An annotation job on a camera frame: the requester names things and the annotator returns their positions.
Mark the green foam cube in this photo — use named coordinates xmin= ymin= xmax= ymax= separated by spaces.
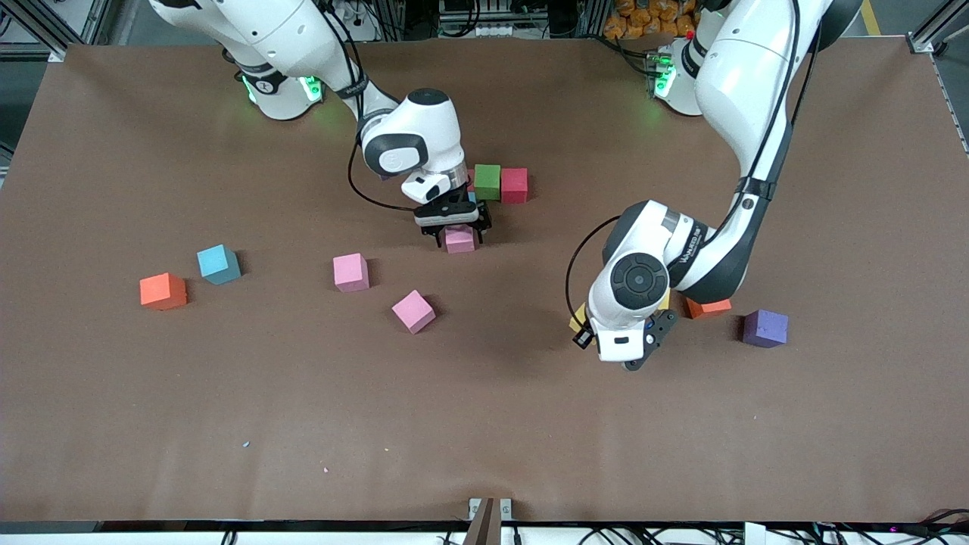
xmin=474 ymin=164 xmax=502 ymax=202

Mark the orange foam cube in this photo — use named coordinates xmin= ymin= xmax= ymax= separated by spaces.
xmin=685 ymin=297 xmax=734 ymax=320
xmin=139 ymin=272 xmax=189 ymax=312

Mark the brown table cover sheet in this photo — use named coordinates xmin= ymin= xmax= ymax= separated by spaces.
xmin=0 ymin=38 xmax=969 ymax=525

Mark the purple foam cube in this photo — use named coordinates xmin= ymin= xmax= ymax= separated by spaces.
xmin=742 ymin=309 xmax=790 ymax=349

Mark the white power strip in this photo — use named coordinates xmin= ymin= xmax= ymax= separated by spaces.
xmin=454 ymin=21 xmax=523 ymax=39

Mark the orange plastic pile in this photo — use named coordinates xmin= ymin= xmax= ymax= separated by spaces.
xmin=603 ymin=0 xmax=697 ymax=40

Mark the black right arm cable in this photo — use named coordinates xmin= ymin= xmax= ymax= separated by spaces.
xmin=318 ymin=0 xmax=417 ymax=213

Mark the metal mount bracket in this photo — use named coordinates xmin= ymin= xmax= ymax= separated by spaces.
xmin=467 ymin=497 xmax=514 ymax=545

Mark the aluminium table edge rail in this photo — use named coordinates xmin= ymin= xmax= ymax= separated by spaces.
xmin=933 ymin=53 xmax=969 ymax=156

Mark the aluminium frame strut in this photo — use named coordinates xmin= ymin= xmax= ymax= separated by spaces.
xmin=907 ymin=0 xmax=969 ymax=55
xmin=0 ymin=0 xmax=103 ymax=63

